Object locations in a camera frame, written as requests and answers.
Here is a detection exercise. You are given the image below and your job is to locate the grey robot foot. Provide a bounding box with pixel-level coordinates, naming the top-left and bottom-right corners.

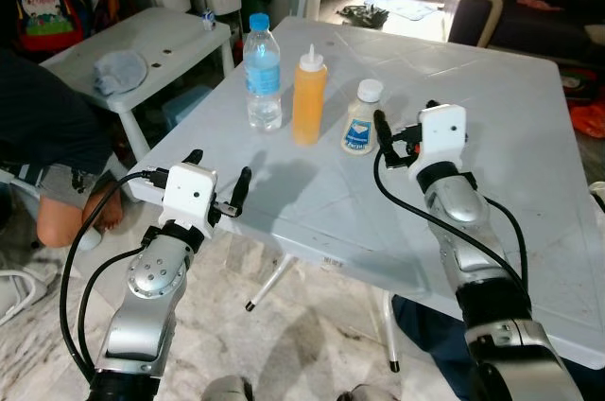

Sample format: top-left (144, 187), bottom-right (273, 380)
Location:
top-left (203, 375), bottom-right (254, 401)
top-left (340, 384), bottom-right (398, 401)

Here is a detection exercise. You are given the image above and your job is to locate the light blue box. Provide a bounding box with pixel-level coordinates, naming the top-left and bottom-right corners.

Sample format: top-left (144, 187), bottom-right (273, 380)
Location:
top-left (163, 86), bottom-right (215, 130)

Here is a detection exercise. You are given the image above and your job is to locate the person in dark shirt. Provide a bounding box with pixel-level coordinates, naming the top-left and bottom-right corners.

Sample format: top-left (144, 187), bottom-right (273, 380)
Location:
top-left (0, 46), bottom-right (124, 251)

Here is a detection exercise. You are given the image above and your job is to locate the long black left arm cable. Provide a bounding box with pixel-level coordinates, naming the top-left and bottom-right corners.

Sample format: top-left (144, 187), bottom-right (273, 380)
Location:
top-left (59, 168), bottom-right (171, 386)

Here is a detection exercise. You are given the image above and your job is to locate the grey left robot foot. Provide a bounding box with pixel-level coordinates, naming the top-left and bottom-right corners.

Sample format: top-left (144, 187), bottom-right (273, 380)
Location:
top-left (203, 375), bottom-right (254, 401)

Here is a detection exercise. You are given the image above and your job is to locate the short black left arm cable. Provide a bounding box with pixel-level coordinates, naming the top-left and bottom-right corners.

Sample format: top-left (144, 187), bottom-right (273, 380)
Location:
top-left (78, 246), bottom-right (147, 379)

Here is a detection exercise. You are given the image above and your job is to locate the short black arm cable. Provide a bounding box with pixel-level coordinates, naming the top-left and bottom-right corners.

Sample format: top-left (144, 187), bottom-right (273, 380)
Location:
top-left (78, 246), bottom-right (147, 379)
top-left (482, 195), bottom-right (530, 287)

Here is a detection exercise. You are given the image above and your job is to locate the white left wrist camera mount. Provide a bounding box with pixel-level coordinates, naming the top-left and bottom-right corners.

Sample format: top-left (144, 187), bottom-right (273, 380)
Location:
top-left (157, 164), bottom-right (220, 236)

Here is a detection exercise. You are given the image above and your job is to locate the clear water bottle blue cap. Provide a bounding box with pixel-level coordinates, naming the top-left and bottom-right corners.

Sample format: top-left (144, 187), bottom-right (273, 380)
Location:
top-left (243, 13), bottom-right (285, 132)

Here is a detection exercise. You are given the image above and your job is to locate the orange sauce squeeze bottle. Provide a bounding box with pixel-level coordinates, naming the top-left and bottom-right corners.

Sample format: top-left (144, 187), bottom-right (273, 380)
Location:
top-left (291, 44), bottom-right (328, 147)

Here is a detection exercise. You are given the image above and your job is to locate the long black right arm cable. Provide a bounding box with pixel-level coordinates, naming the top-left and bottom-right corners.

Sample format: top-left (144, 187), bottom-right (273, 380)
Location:
top-left (372, 141), bottom-right (530, 288)

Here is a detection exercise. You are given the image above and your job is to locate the pink cloth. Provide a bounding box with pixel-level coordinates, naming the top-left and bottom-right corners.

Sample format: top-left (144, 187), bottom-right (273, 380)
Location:
top-left (515, 0), bottom-right (563, 12)

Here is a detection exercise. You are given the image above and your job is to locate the small white bottle blue label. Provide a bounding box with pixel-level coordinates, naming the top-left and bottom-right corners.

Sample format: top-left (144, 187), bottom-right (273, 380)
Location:
top-left (341, 78), bottom-right (385, 157)

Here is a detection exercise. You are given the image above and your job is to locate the short black right arm cable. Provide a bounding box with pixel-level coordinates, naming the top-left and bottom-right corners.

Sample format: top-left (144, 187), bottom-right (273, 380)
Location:
top-left (482, 195), bottom-right (530, 287)

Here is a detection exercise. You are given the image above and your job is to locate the large white plastic table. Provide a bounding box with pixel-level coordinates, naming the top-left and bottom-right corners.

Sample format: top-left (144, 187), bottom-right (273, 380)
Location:
top-left (126, 15), bottom-right (605, 371)

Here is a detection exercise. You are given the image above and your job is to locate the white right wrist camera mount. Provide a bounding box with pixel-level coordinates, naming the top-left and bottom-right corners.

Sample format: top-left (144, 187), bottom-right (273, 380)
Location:
top-left (413, 104), bottom-right (468, 173)

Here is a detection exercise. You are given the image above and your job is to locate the pale floor mat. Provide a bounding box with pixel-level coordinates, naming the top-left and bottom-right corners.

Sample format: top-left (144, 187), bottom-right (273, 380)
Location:
top-left (373, 0), bottom-right (438, 22)

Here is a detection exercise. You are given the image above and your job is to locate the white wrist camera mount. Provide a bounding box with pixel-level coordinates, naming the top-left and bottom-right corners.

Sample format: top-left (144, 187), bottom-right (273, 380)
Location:
top-left (157, 164), bottom-right (220, 236)
top-left (413, 104), bottom-right (468, 173)

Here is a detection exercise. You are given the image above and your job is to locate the orange plastic bag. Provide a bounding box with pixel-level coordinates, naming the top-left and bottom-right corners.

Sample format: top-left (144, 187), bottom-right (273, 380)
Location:
top-left (567, 98), bottom-right (605, 138)

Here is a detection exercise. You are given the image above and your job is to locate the red dark floor item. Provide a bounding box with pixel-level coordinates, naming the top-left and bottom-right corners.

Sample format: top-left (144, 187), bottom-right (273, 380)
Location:
top-left (562, 65), bottom-right (602, 104)

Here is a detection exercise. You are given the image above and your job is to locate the grey crumpled cloth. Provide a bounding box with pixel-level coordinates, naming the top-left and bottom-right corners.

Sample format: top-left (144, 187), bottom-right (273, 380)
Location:
top-left (93, 49), bottom-right (149, 97)

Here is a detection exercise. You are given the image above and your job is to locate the small white plastic table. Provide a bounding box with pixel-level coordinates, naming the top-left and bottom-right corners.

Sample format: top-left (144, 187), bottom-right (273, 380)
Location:
top-left (40, 7), bottom-right (235, 162)

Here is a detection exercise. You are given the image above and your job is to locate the grey right robot foot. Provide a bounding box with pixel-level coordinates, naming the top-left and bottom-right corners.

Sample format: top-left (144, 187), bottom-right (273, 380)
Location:
top-left (340, 384), bottom-right (398, 401)

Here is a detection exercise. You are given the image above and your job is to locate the red blue child backpack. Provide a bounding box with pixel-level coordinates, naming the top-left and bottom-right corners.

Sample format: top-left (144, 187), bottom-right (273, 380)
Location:
top-left (14, 0), bottom-right (88, 54)

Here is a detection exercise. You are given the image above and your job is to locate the long black arm cable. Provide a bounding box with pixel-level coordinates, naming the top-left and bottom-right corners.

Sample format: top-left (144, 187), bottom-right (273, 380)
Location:
top-left (59, 168), bottom-right (171, 386)
top-left (372, 141), bottom-right (530, 288)

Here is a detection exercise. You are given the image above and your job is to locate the black shoes pile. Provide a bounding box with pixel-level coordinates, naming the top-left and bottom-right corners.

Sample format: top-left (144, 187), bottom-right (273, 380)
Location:
top-left (337, 4), bottom-right (390, 30)

